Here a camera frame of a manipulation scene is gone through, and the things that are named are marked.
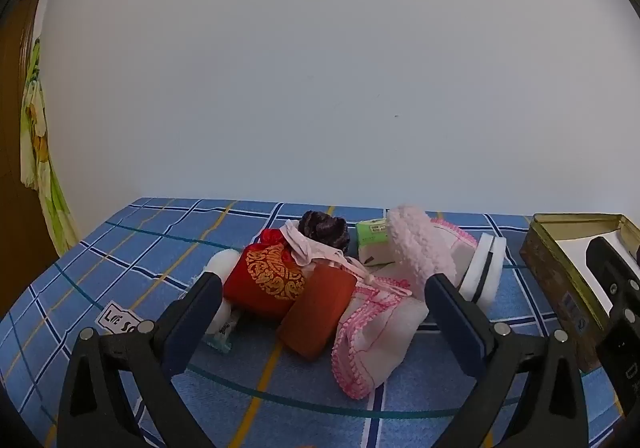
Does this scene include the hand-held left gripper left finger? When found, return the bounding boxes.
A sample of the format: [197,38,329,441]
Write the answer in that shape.
[56,272,223,448]

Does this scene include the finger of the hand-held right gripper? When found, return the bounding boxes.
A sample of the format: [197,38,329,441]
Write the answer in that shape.
[586,235,640,324]

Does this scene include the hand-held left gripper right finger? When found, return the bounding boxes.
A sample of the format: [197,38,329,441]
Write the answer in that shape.
[424,273,591,448]

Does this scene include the gold tin box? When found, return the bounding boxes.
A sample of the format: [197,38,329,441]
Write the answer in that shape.
[519,213,640,374]

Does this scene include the white sponge with dark layer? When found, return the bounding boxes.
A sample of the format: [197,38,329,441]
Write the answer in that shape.
[457,233,507,305]

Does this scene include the cotton swab pack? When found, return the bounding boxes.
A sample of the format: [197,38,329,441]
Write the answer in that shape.
[202,249,241,354]

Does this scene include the red pouch with gold pattern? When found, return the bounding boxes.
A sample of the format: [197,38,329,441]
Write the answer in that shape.
[222,228,307,321]

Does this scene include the pink fluffy cloth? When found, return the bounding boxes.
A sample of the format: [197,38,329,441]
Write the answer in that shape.
[386,205,457,286]

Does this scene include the orange-brown sponge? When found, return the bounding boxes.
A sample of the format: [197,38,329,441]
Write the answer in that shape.
[277,262,358,360]

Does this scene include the green tissue pack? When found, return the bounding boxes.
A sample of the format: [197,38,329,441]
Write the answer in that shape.
[356,218,396,265]

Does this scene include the pale pink cloth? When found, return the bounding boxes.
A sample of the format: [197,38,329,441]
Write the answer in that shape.
[280,221,371,281]

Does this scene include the purple scrunchie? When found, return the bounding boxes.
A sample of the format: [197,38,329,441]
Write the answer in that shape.
[298,211,351,254]

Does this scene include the white blanket label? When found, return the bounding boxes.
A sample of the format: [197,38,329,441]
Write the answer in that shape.
[95,301,146,336]

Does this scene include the blue plaid blanket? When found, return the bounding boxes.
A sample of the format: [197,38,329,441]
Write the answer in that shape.
[0,198,640,448]

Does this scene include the green printed curtain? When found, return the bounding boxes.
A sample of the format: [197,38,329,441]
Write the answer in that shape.
[19,36,80,256]

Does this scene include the wooden door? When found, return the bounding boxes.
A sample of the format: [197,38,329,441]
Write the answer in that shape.
[0,0,61,319]

